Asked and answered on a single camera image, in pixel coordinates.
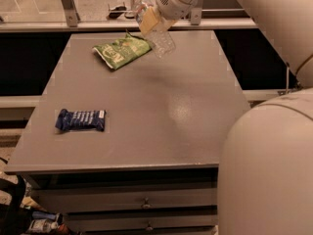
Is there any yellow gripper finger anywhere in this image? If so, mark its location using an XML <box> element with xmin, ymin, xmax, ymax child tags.
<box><xmin>138</xmin><ymin>6</ymin><xmax>179</xmax><ymax>37</ymax></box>

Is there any clear plastic water bottle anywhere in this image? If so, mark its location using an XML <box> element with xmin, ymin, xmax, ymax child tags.
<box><xmin>131</xmin><ymin>0</ymin><xmax>176</xmax><ymax>58</ymax></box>

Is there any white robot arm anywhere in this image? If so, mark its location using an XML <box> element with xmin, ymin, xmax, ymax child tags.
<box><xmin>217</xmin><ymin>0</ymin><xmax>313</xmax><ymax>235</ymax></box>

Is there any bottle on floor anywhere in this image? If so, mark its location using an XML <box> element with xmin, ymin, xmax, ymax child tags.
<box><xmin>27</xmin><ymin>219</ymin><xmax>58</xmax><ymax>233</ymax></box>

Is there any green chip bag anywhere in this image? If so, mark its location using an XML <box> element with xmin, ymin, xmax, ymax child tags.
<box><xmin>92</xmin><ymin>32</ymin><xmax>152</xmax><ymax>71</ymax></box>

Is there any blue snack packet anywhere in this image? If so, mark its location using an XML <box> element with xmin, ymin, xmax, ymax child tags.
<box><xmin>55</xmin><ymin>109</ymin><xmax>106</xmax><ymax>131</ymax></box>

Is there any grey drawer cabinet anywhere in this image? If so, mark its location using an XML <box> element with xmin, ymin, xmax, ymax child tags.
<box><xmin>6</xmin><ymin>30</ymin><xmax>248</xmax><ymax>235</ymax></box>

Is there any upper grey drawer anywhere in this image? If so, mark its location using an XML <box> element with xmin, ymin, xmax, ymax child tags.
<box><xmin>31</xmin><ymin>188</ymin><xmax>217</xmax><ymax>213</ymax></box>

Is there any grey drawer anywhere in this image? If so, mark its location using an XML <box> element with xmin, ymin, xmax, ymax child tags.
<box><xmin>31</xmin><ymin>188</ymin><xmax>217</xmax><ymax>213</ymax></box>
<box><xmin>65</xmin><ymin>212</ymin><xmax>218</xmax><ymax>232</ymax></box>

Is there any lower grey drawer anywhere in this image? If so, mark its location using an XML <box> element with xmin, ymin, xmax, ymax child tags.
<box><xmin>65</xmin><ymin>212</ymin><xmax>218</xmax><ymax>232</ymax></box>

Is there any black bag on floor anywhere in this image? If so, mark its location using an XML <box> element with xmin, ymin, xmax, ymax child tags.
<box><xmin>0</xmin><ymin>157</ymin><xmax>33</xmax><ymax>235</ymax></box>

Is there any metal railing frame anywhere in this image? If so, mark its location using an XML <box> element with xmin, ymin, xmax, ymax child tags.
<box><xmin>0</xmin><ymin>0</ymin><xmax>301</xmax><ymax>34</ymax></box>

